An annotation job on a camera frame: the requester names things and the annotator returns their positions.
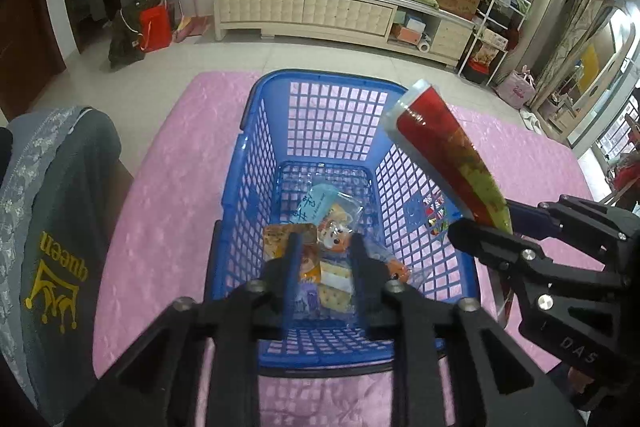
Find red hanging cloth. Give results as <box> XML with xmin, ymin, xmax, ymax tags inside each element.
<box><xmin>612</xmin><ymin>154</ymin><xmax>640</xmax><ymax>208</ymax></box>

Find black bag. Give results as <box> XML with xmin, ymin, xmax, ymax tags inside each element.
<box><xmin>107</xmin><ymin>2</ymin><xmax>148</xmax><ymax>70</ymax></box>

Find grey lace-trimmed chair cover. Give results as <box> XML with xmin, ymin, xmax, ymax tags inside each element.
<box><xmin>0</xmin><ymin>106</ymin><xmax>122</xmax><ymax>427</ymax></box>

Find pile of snack packets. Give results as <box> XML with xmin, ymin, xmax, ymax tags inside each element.
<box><xmin>263</xmin><ymin>184</ymin><xmax>416</xmax><ymax>315</ymax></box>

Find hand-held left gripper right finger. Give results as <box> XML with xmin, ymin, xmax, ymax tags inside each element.
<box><xmin>349</xmin><ymin>236</ymin><xmax>585</xmax><ymax>427</ymax></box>

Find brown wooden door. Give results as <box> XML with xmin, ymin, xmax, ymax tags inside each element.
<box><xmin>0</xmin><ymin>0</ymin><xmax>67</xmax><ymax>112</ymax></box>

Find pink bag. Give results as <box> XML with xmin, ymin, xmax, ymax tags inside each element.
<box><xmin>496</xmin><ymin>67</ymin><xmax>536</xmax><ymax>108</ymax></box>

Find white TV cabinet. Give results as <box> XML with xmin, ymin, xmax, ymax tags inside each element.
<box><xmin>212</xmin><ymin>0</ymin><xmax>476</xmax><ymax>68</ymax></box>

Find white shelf rack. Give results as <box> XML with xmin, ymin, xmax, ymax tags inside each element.
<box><xmin>457</xmin><ymin>0</ymin><xmax>531</xmax><ymax>86</ymax></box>

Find patterned curtain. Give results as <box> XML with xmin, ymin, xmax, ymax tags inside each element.
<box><xmin>537</xmin><ymin>0</ymin><xmax>618</xmax><ymax>108</ymax></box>

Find blue plastic basket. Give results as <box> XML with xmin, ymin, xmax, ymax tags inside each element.
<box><xmin>202</xmin><ymin>69</ymin><xmax>483</xmax><ymax>378</ymax></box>

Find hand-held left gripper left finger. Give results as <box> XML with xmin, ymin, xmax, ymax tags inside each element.
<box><xmin>75</xmin><ymin>232</ymin><xmax>306</xmax><ymax>427</ymax></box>

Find standing mirror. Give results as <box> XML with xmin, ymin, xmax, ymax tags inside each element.
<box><xmin>547</xmin><ymin>2</ymin><xmax>636</xmax><ymax>142</ymax></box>

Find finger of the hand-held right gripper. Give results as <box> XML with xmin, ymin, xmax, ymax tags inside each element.
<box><xmin>505</xmin><ymin>194</ymin><xmax>626</xmax><ymax>254</ymax></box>
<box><xmin>446</xmin><ymin>217</ymin><xmax>556</xmax><ymax>282</ymax></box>

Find large red snack bag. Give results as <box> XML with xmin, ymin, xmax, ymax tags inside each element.
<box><xmin>381</xmin><ymin>79</ymin><xmax>517</xmax><ymax>329</ymax></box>

